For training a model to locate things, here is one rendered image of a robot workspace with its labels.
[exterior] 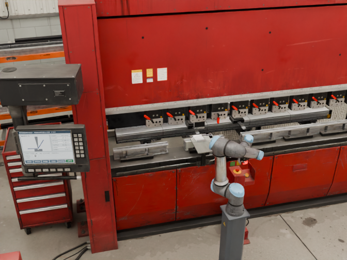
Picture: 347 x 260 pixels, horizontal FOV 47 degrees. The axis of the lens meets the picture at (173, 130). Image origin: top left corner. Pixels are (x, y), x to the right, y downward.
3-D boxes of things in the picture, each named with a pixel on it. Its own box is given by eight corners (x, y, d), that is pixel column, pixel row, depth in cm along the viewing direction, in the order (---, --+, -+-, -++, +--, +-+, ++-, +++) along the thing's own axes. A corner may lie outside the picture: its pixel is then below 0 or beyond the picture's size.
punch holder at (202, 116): (190, 123, 361) (190, 106, 353) (187, 118, 368) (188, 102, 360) (206, 121, 364) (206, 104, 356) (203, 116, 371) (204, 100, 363)
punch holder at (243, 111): (232, 118, 369) (233, 101, 361) (229, 114, 376) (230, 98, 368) (247, 116, 372) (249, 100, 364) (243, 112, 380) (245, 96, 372)
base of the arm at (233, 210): (248, 214, 313) (249, 204, 309) (230, 218, 309) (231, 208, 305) (239, 202, 326) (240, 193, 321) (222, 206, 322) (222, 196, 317)
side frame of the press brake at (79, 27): (91, 254, 380) (57, 4, 268) (87, 198, 452) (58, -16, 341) (117, 249, 385) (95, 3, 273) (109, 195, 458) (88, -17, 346)
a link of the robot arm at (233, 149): (241, 144, 277) (266, 149, 318) (228, 140, 283) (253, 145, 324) (236, 160, 278) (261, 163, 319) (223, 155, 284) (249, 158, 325)
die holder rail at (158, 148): (114, 160, 363) (113, 151, 358) (113, 156, 368) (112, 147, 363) (168, 153, 373) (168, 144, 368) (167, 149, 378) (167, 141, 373)
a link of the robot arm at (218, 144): (225, 201, 313) (224, 146, 281) (209, 193, 321) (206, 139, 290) (233, 192, 320) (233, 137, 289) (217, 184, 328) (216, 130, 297)
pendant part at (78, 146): (24, 174, 281) (14, 129, 263) (29, 164, 291) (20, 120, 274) (89, 172, 282) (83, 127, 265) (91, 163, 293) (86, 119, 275)
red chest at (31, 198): (22, 240, 396) (1, 154, 348) (26, 207, 439) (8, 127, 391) (74, 231, 407) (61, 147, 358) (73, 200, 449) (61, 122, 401)
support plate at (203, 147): (198, 153, 350) (198, 152, 350) (190, 139, 373) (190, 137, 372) (217, 151, 354) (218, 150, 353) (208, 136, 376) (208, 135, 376)
